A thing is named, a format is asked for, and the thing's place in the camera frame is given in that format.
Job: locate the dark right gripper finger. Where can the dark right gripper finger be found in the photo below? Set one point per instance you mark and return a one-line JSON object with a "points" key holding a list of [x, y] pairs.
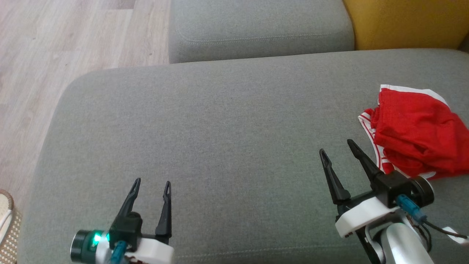
{"points": [[335, 183], [366, 165]]}

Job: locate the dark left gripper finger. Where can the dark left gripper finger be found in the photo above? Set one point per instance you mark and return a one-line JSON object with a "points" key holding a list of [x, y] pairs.
{"points": [[132, 201], [165, 220]]}

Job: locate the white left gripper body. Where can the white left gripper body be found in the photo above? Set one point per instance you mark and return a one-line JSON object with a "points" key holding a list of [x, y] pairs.
{"points": [[154, 253]]}

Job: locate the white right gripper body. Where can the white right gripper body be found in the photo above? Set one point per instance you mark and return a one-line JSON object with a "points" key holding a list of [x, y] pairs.
{"points": [[361, 216]]}

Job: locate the red jersey with white sleeves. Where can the red jersey with white sleeves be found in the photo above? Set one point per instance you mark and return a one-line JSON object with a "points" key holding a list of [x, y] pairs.
{"points": [[417, 135]]}

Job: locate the large grey sofa seat cushion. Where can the large grey sofa seat cushion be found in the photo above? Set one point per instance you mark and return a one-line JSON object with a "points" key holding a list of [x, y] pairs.
{"points": [[220, 139]]}

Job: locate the beige woven laundry basket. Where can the beige woven laundry basket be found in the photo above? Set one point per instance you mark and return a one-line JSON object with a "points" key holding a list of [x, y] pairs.
{"points": [[7, 234]]}

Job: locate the yellow sofa backrest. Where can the yellow sofa backrest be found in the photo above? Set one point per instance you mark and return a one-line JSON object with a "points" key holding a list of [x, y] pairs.
{"points": [[403, 22]]}

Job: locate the medium grey sofa seat cushion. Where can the medium grey sofa seat cushion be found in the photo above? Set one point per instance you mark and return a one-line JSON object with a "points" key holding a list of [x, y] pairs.
{"points": [[256, 29]]}

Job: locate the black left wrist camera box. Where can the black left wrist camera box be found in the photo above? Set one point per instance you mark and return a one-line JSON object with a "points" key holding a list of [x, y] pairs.
{"points": [[126, 227]]}

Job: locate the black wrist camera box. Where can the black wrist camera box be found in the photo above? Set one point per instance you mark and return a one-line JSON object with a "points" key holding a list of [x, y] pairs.
{"points": [[392, 187], [126, 227]]}

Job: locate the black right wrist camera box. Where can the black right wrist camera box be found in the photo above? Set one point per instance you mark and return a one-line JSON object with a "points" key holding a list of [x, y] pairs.
{"points": [[392, 187]]}

